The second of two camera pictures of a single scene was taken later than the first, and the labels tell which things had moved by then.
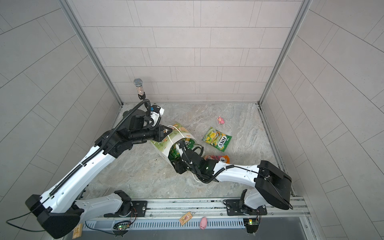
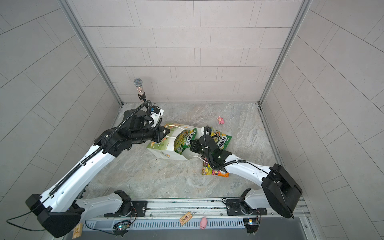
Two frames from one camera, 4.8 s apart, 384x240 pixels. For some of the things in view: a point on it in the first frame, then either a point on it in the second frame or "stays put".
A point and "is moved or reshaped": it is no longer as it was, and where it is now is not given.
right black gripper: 179,165 -> 195,148
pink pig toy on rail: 203,223 stays put
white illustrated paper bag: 164,147 is moved or reshaped
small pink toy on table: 221,121 stays put
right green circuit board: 252,224 stays put
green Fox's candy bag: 174,154 -> 182,141
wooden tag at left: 77,231 stays put
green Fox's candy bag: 218,139 stays put
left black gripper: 159,134 stays put
